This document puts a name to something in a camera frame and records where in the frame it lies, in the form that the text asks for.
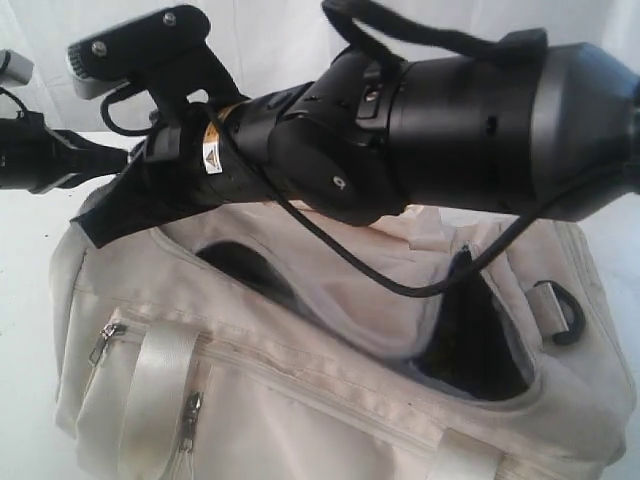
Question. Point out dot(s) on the white backdrop curtain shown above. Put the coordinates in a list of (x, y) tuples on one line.
[(271, 45)]

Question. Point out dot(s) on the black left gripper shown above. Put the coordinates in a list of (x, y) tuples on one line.
[(64, 159)]

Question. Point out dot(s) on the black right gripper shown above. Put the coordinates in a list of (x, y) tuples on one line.
[(181, 171)]

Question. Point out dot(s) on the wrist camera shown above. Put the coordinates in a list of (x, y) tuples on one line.
[(15, 69), (163, 52)]

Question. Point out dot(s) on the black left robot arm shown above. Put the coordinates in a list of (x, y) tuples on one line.
[(18, 149)]

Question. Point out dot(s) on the beige canvas duffel bag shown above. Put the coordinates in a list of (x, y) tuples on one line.
[(235, 345)]

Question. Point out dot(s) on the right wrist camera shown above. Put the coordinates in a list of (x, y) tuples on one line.
[(163, 52)]

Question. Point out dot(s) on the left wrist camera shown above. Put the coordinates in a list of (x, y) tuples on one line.
[(15, 69)]

